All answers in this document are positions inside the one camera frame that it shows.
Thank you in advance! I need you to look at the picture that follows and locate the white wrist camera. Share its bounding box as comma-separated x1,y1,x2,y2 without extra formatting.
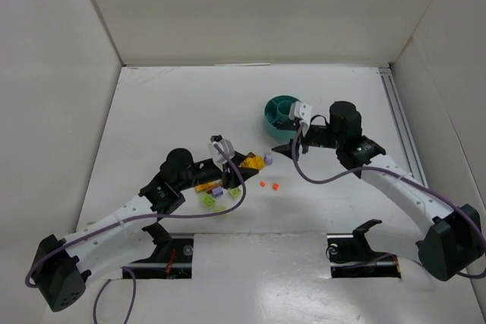
289,101,313,123
208,135,235,170

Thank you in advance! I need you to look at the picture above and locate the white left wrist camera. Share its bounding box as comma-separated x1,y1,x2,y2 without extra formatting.
208,135,235,170

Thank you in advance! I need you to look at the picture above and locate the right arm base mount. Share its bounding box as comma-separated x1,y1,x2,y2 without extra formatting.
326,219,401,278

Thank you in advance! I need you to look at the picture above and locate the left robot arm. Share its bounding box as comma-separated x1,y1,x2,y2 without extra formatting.
24,147,259,312

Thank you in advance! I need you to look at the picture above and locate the pale yellow lego brick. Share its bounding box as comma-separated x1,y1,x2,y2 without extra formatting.
213,206,226,218

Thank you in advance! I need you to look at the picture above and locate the lilac square lego brick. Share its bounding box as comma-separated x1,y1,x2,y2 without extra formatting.
212,186,224,197

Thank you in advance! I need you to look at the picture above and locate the lime green lego brick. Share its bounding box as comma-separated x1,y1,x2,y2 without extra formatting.
200,193,216,210

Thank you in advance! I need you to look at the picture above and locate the yellow orange lego brick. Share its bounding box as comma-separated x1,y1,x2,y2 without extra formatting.
239,154,266,171

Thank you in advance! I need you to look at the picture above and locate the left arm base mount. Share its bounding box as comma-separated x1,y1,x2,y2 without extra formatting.
128,223,194,280

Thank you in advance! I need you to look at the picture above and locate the teal divided round container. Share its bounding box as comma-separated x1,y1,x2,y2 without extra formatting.
264,95,298,143

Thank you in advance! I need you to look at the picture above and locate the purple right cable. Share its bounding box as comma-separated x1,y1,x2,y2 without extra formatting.
290,121,486,278

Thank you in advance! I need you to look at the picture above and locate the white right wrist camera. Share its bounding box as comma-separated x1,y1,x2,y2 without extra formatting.
289,101,313,123

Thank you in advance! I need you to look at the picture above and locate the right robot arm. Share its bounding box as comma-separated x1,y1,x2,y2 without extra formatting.
264,96,485,282

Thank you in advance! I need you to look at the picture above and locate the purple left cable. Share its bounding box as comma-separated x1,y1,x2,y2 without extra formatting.
24,141,248,324

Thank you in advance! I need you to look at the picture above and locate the purple cable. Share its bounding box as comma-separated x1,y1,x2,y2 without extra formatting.
290,121,486,278
24,141,248,324

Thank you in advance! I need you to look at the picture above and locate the aluminium rail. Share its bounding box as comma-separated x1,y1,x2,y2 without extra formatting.
378,67,426,184

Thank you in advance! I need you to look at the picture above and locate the dark brown lego piece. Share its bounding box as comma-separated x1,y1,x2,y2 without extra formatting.
194,182,215,193

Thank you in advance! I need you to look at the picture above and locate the lilac round lego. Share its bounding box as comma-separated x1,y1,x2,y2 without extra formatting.
264,153,273,166

